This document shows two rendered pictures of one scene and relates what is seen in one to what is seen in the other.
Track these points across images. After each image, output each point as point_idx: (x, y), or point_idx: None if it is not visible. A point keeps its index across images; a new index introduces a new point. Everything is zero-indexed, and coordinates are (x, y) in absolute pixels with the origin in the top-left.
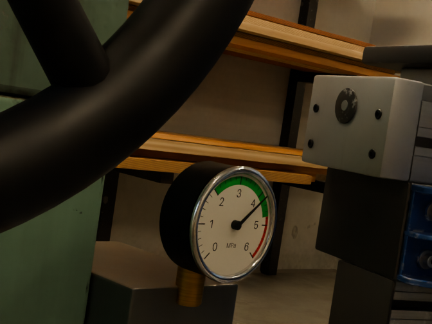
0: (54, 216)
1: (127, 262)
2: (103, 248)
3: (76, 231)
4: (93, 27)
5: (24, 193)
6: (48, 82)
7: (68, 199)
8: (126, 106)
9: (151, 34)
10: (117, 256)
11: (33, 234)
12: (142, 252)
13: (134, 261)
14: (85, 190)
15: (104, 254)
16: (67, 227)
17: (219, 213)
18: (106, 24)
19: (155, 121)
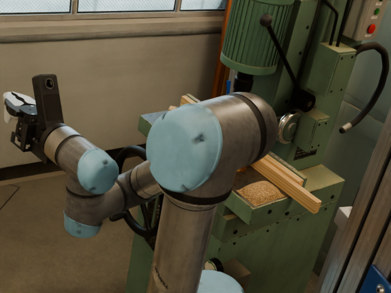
0: (211, 252)
1: (228, 271)
2: (240, 269)
3: (213, 257)
4: (219, 228)
5: (140, 234)
6: (212, 232)
7: (213, 251)
8: (146, 233)
9: (150, 229)
10: (233, 270)
11: (208, 252)
12: (241, 275)
13: (230, 272)
14: (215, 252)
15: (233, 268)
16: (212, 255)
17: (208, 265)
18: (220, 229)
19: (148, 236)
